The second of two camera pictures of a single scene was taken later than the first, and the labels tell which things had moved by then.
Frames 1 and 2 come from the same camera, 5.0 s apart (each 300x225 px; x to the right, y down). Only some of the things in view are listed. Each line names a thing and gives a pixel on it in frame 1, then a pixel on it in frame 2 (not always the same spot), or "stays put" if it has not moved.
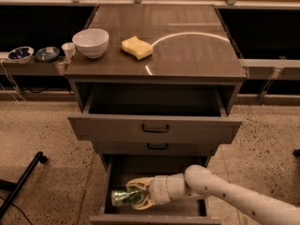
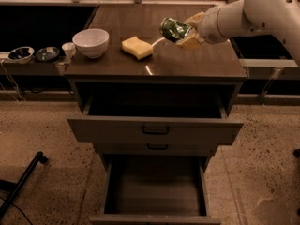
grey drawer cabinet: [167, 83] stays put
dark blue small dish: [47, 53] stays put
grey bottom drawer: [119, 170] stays put
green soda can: [129, 196] to [172, 29]
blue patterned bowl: [22, 54] stays put
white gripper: [158, 189] to [208, 24]
